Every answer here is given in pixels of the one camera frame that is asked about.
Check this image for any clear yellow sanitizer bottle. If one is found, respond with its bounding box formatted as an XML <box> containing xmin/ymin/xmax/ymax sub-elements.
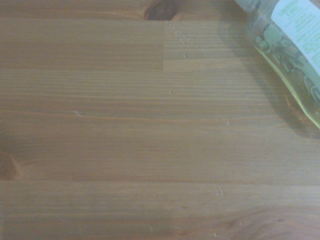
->
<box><xmin>234</xmin><ymin>0</ymin><xmax>320</xmax><ymax>130</ymax></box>

